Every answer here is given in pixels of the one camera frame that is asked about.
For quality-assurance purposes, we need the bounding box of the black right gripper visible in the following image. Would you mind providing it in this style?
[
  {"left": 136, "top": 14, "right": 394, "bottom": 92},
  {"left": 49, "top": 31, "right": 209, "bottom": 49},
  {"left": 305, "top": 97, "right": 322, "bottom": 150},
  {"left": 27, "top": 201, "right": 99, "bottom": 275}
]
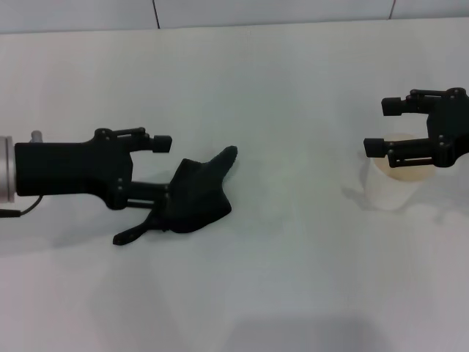
[{"left": 363, "top": 87, "right": 469, "bottom": 169}]

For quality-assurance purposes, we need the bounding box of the white paper cup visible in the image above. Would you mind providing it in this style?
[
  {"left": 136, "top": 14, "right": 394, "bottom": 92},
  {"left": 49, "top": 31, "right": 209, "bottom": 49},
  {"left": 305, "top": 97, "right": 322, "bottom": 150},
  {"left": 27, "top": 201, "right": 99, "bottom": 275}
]
[{"left": 362, "top": 132, "right": 439, "bottom": 212}]

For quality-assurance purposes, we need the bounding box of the dark cloth rag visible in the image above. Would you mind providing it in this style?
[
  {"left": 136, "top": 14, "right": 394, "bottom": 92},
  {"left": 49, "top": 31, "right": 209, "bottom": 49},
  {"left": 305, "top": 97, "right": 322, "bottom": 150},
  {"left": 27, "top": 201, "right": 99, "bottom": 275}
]
[{"left": 112, "top": 145, "right": 239, "bottom": 246}]

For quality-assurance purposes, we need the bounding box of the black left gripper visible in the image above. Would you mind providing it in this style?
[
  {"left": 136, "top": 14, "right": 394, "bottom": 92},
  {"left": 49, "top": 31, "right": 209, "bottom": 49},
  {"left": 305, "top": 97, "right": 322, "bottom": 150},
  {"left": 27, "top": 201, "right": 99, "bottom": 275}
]
[{"left": 14, "top": 127, "right": 173, "bottom": 212}]

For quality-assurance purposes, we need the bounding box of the thin dark cable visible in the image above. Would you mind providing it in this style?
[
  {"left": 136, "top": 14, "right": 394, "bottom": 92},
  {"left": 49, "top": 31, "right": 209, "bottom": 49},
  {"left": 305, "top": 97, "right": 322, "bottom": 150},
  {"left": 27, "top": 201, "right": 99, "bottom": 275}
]
[{"left": 0, "top": 196, "right": 45, "bottom": 219}]

